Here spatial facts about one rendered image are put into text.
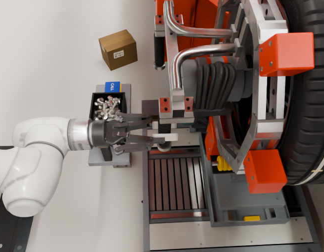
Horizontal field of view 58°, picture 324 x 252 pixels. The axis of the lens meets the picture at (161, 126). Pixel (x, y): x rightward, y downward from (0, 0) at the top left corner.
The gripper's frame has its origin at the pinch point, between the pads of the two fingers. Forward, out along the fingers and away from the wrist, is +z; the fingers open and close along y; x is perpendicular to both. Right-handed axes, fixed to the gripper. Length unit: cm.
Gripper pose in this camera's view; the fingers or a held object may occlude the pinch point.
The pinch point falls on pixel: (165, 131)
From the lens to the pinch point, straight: 82.1
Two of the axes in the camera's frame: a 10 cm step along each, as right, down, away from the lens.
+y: 0.5, 8.3, -5.6
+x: 0.0, -5.6, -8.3
